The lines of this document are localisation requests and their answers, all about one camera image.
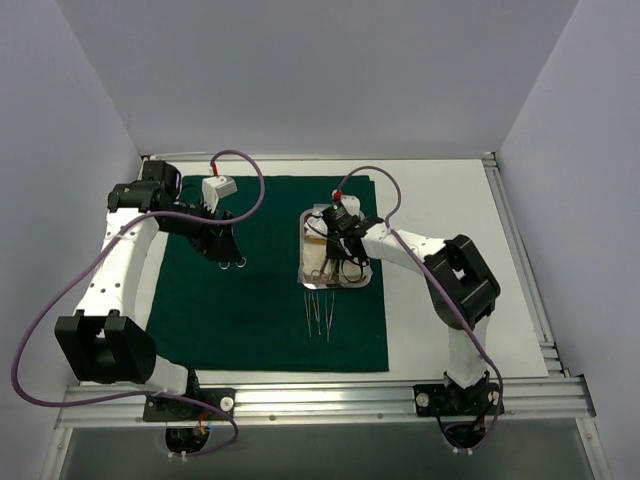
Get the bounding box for silver instrument tray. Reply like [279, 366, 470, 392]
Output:
[298, 204, 373, 290]

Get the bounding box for curved pointed silver tweezers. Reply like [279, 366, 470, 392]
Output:
[312, 290, 322, 336]

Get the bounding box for green surgical cloth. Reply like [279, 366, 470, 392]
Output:
[146, 176, 389, 373]

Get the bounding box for silver scissors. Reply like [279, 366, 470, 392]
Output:
[304, 251, 334, 284]

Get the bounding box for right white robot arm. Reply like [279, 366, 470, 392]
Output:
[321, 201, 501, 413]

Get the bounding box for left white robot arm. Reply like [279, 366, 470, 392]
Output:
[54, 161, 246, 419]

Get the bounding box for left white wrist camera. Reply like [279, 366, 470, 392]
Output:
[201, 176, 237, 210]

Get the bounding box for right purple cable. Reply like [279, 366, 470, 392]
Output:
[332, 166, 504, 449]

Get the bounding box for purple cable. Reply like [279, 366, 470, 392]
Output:
[10, 148, 266, 459]
[332, 166, 504, 449]

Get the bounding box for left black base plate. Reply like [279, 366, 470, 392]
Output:
[142, 387, 236, 423]

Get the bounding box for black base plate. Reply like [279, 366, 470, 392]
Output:
[142, 387, 236, 423]
[413, 380, 504, 417]

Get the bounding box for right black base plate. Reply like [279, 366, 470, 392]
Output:
[413, 380, 504, 417]

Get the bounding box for aluminium right side rail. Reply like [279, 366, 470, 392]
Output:
[482, 152, 570, 378]

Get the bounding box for aluminium rail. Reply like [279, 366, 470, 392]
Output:
[482, 152, 570, 378]
[56, 375, 595, 428]

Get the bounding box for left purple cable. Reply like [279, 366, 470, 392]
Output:
[10, 148, 266, 459]

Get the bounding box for aluminium front rail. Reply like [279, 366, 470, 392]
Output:
[56, 375, 595, 428]

